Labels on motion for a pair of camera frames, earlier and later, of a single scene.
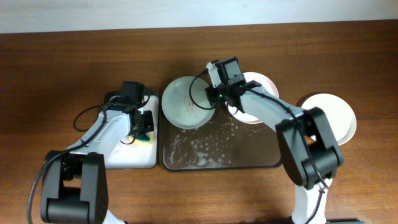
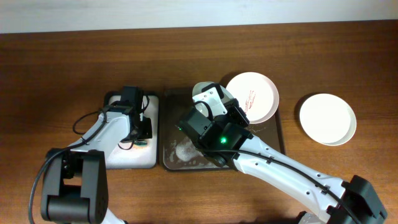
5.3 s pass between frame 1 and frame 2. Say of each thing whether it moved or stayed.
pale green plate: moved
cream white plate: stayed
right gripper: moved
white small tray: stayed
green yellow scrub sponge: moved
